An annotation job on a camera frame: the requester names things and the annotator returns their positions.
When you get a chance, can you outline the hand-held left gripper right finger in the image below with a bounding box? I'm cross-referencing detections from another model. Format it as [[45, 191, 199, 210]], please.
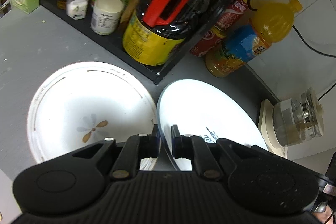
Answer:
[[171, 124, 263, 180]]

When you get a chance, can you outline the deep white script-print plate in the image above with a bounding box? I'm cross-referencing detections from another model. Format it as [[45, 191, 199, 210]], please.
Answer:
[[157, 79, 269, 172]]

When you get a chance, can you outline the white flower-print plate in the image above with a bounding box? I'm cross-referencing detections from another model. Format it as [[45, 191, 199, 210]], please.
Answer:
[[26, 61, 158, 172]]

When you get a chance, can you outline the black metal shelf rack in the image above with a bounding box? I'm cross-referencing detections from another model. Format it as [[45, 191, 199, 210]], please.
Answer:
[[37, 0, 289, 84]]

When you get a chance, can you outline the red drink can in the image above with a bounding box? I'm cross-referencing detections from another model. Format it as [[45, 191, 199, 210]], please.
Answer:
[[210, 0, 250, 31], [189, 26, 226, 57]]

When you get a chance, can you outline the glass kettle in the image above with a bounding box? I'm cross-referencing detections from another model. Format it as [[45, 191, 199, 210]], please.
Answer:
[[272, 88, 324, 146]]

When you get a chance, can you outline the cream kettle base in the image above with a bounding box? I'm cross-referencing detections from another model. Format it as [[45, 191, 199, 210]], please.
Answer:
[[258, 99, 289, 160]]

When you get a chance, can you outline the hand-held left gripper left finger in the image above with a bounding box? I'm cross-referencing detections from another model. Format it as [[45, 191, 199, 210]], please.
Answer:
[[72, 124, 161, 180]]

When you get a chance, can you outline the orange juice bottle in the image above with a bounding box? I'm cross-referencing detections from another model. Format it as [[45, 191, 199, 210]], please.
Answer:
[[205, 0, 303, 78]]

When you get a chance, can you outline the large red-handled oil bottle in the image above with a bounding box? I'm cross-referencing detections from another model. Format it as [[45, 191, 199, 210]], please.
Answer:
[[123, 0, 226, 66]]

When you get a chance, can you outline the black kettle power cable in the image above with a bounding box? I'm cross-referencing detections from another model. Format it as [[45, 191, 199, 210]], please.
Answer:
[[316, 81, 336, 100]]

